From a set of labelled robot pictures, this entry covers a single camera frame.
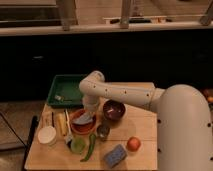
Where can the pale yellowish gripper body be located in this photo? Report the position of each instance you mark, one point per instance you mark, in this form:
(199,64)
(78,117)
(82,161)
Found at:
(91,104)

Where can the grey blue towel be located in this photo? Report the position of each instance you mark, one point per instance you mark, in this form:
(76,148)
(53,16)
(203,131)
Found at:
(83,118)

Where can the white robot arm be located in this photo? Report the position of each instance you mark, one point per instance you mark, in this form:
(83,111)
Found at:
(184,131)

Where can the dark purple bowl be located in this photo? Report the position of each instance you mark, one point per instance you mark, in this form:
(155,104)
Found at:
(113,110)

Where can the orange red bowl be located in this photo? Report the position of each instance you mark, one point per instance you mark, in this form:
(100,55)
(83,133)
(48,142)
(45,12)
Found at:
(81,129)

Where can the small metal cup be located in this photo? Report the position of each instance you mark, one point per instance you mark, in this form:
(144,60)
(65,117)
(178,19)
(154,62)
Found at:
(103,131)

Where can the green plastic tray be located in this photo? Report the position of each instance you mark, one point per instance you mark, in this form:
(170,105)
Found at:
(66,86)

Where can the small metal object in tray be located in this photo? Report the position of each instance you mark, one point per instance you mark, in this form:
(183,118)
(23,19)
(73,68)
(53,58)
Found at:
(59,98)

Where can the green chili pepper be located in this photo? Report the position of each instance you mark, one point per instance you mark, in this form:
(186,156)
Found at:
(92,141)

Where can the yellow corn cob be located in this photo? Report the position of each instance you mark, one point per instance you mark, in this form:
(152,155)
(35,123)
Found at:
(62,122)

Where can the small green cup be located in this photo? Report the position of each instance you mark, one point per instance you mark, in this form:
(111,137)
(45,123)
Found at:
(78,145)

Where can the white round container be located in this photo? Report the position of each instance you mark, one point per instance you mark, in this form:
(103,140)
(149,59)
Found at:
(47,135)

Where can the blue sponge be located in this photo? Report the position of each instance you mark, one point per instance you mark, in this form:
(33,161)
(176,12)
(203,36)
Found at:
(115,156)

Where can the orange fruit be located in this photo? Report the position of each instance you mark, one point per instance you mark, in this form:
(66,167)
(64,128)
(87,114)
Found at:
(133,144)

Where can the white handled brush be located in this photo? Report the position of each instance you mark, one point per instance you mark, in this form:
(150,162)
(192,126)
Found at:
(69,135)

